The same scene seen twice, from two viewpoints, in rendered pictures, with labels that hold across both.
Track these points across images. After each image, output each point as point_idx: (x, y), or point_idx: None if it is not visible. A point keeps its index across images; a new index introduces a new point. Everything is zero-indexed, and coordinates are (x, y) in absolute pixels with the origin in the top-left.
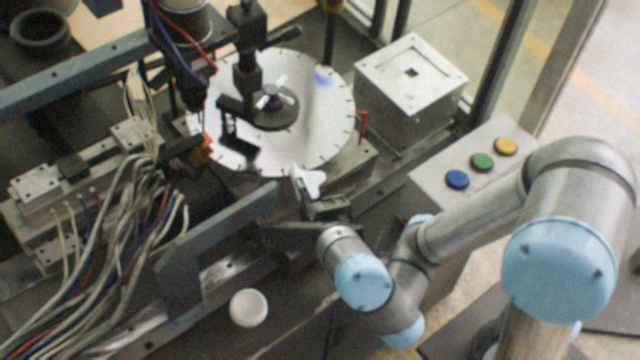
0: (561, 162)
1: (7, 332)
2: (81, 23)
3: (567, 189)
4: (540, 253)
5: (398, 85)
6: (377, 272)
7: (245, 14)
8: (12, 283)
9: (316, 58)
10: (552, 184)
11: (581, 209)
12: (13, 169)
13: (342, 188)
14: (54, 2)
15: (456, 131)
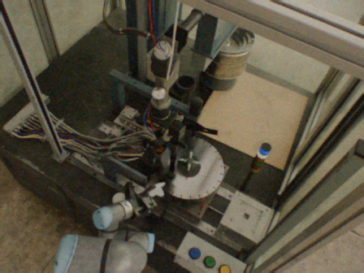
0: (109, 241)
1: (87, 134)
2: (217, 96)
3: (92, 244)
4: (61, 240)
5: (236, 213)
6: (102, 218)
7: (175, 125)
8: (102, 127)
9: (251, 180)
10: (96, 240)
11: (81, 249)
12: (145, 106)
13: (182, 213)
14: (215, 83)
15: (242, 253)
